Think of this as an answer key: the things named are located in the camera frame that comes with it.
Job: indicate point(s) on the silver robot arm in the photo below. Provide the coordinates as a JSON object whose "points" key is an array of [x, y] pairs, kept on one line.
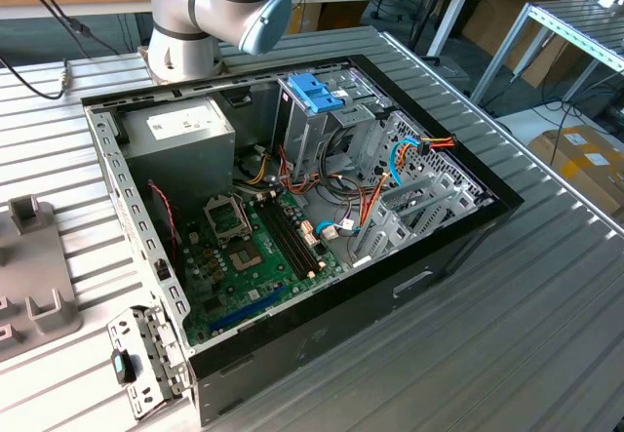
{"points": [[185, 3]]}

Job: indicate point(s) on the metal disk bay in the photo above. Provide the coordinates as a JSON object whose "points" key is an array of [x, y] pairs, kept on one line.
{"points": [[390, 222]]}

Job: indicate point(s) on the black RAM slot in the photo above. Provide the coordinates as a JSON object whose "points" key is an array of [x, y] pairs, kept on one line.
{"points": [[285, 242], [300, 232]]}

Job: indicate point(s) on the metal drive cage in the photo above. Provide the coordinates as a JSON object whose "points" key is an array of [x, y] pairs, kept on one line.
{"points": [[302, 139]]}

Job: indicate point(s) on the CPU socket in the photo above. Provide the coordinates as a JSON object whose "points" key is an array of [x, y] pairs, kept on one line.
{"points": [[246, 259]]}

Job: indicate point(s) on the blue plastic drive latch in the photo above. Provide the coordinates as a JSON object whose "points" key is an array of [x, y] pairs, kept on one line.
{"points": [[312, 93]]}

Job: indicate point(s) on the blue expansion slot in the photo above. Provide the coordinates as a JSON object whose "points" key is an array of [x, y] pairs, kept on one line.
{"points": [[248, 307]]}

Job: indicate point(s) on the green motherboard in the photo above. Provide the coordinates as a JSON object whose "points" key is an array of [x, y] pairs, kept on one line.
{"points": [[234, 300]]}

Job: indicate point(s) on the grey power supply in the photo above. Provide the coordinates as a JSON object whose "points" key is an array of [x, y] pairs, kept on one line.
{"points": [[180, 159]]}

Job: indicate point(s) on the black PC case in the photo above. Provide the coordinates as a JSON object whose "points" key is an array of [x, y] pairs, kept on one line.
{"points": [[341, 334]]}

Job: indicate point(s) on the black stand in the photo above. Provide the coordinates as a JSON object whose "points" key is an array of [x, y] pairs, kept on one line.
{"points": [[429, 12]]}

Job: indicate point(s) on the black latch blue mark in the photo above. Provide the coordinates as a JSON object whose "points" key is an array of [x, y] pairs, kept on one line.
{"points": [[124, 366]]}

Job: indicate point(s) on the labelled cardboard box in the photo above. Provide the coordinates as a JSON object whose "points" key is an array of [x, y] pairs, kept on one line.
{"points": [[575, 168]]}

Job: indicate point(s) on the grey parts rack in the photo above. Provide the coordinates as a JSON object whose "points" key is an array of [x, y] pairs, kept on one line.
{"points": [[34, 266]]}

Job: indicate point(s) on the silver expansion bracket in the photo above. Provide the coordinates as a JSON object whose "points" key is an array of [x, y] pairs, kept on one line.
{"points": [[146, 354]]}

